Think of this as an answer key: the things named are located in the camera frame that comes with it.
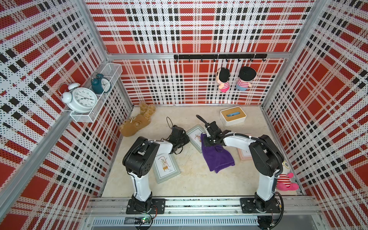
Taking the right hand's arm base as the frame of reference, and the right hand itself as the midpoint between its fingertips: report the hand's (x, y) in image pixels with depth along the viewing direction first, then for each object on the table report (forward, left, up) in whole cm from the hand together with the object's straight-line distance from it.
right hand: (207, 141), depth 96 cm
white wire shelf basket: (+34, +62, +33) cm, 78 cm away
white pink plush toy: (-26, -40, +2) cm, 48 cm away
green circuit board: (-44, +34, 0) cm, 56 cm away
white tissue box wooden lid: (+21, -21, +1) cm, 29 cm away
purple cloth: (-12, -4, +1) cm, 13 cm away
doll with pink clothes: (+33, -11, +29) cm, 46 cm away
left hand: (+3, +11, -1) cm, 12 cm away
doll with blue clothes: (+33, -26, +30) cm, 52 cm away
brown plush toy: (+9, +51, +8) cm, 53 cm away
